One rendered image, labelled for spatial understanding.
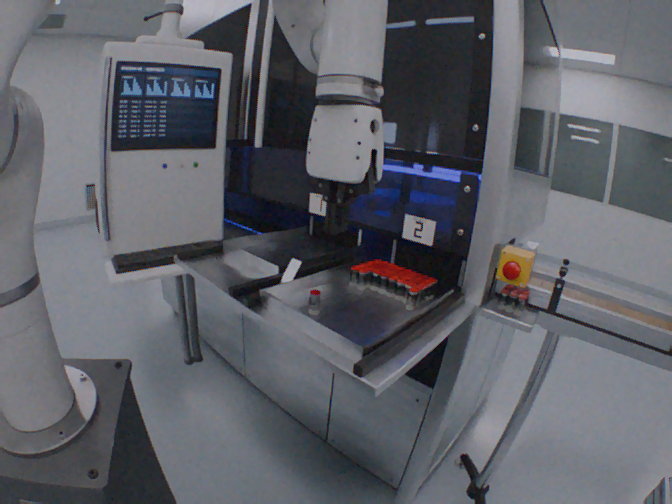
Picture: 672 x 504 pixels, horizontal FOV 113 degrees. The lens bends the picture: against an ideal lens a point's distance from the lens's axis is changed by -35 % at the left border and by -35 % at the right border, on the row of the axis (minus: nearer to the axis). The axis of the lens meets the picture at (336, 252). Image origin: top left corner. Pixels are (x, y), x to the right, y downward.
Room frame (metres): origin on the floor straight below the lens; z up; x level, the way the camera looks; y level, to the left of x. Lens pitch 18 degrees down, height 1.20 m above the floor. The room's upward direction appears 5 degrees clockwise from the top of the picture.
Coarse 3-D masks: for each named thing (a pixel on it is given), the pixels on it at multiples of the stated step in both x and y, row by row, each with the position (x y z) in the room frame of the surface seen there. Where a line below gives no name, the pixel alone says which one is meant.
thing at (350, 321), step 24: (264, 288) 0.61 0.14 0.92; (288, 288) 0.65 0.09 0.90; (312, 288) 0.71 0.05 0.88; (336, 288) 0.72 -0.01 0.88; (288, 312) 0.54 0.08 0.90; (336, 312) 0.60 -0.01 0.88; (360, 312) 0.61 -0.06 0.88; (384, 312) 0.62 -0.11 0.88; (408, 312) 0.63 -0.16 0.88; (312, 336) 0.50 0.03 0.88; (336, 336) 0.47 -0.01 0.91; (360, 336) 0.52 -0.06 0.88; (384, 336) 0.47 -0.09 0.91
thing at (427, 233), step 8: (408, 216) 0.82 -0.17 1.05; (408, 224) 0.82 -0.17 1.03; (416, 224) 0.80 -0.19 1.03; (424, 224) 0.79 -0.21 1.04; (432, 224) 0.78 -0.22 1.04; (408, 232) 0.82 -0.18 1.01; (416, 232) 0.80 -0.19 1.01; (424, 232) 0.79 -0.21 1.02; (432, 232) 0.77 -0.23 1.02; (416, 240) 0.80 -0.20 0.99; (424, 240) 0.79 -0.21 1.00; (432, 240) 0.77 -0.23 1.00
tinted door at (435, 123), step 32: (416, 0) 0.86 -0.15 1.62; (448, 0) 0.80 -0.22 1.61; (416, 32) 0.85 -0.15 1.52; (448, 32) 0.79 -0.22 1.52; (384, 64) 0.91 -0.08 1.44; (416, 64) 0.85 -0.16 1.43; (448, 64) 0.79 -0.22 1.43; (384, 96) 0.90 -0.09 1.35; (416, 96) 0.84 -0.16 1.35; (448, 96) 0.79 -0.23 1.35; (384, 128) 0.90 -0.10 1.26; (416, 128) 0.84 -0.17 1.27; (448, 128) 0.78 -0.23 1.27
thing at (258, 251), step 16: (224, 240) 0.90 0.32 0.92; (240, 240) 0.95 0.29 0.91; (256, 240) 0.99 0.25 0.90; (272, 240) 1.04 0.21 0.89; (288, 240) 1.08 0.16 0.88; (304, 240) 1.09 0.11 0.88; (320, 240) 1.11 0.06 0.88; (240, 256) 0.84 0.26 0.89; (256, 256) 0.79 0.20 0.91; (272, 256) 0.90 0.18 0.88; (288, 256) 0.91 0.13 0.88; (304, 256) 0.93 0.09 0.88; (320, 256) 0.85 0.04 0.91; (336, 256) 0.90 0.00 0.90; (272, 272) 0.75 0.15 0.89
